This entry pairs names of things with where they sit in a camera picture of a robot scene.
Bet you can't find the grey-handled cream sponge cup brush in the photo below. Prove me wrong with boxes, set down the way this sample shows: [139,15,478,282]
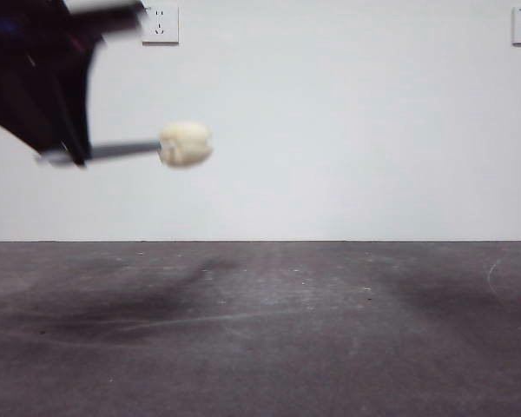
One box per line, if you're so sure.
[35,120,214,171]

